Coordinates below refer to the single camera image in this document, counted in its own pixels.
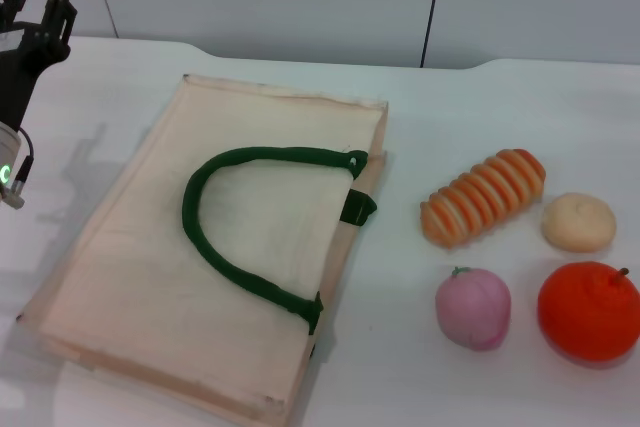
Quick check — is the pink toy peach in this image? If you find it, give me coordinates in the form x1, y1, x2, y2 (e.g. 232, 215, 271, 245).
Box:
434, 266, 512, 352

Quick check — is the dark vertical wall strip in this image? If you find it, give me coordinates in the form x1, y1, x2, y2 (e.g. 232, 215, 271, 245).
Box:
418, 0, 447, 69

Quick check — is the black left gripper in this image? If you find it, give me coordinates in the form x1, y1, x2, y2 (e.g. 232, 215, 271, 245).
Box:
0, 0, 80, 134

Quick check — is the striped long bread loaf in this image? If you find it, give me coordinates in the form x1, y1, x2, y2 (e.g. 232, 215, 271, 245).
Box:
419, 147, 547, 249

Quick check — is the cream handbag with green handles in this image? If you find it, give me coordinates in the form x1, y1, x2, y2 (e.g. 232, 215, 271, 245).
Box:
15, 73, 390, 427

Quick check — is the orange toy fruit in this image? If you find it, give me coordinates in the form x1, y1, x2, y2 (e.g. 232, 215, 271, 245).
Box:
537, 260, 640, 364

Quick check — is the round beige bun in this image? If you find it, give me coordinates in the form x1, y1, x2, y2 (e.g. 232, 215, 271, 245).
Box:
541, 191, 617, 253

